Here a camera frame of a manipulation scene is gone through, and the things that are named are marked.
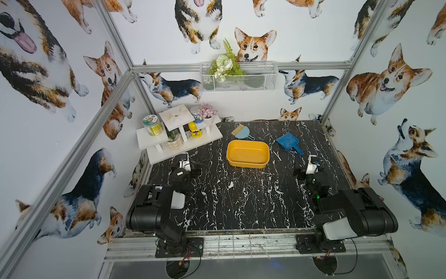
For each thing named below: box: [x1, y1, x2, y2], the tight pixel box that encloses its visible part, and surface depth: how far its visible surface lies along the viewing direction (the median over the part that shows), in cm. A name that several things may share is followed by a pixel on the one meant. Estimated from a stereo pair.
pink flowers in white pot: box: [197, 102, 218, 125], surface depth 95 cm
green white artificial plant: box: [207, 37, 244, 84], surface depth 82 cm
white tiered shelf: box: [135, 104, 223, 166], surface depth 105 cm
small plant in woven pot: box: [166, 128, 183, 151], surface depth 106 cm
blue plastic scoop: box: [275, 131, 305, 156], surface depth 113 cm
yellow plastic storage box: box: [225, 139, 271, 170], surface depth 106 cm
